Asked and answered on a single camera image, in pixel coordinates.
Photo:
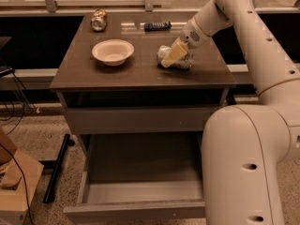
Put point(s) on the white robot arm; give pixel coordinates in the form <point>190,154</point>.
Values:
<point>243,144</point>

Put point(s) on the silver green 7up can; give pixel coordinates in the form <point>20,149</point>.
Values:
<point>183,63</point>

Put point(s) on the brown crushed soda can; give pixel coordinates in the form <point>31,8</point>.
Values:
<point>99,20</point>

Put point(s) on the cardboard box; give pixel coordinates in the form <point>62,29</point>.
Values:
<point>20,174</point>

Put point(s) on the black metal floor bar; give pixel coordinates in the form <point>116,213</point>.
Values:
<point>56,165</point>

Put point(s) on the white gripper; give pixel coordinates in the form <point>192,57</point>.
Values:
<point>191,35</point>

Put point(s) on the open grey middle drawer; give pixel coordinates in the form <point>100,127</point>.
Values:
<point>140,176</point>

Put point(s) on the white paper bowl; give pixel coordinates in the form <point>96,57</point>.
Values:
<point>112,52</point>

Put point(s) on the closed grey top drawer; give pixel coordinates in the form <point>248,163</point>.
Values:
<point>137,120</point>

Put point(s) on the blue snack bar packet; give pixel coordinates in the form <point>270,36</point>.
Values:
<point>157,26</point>

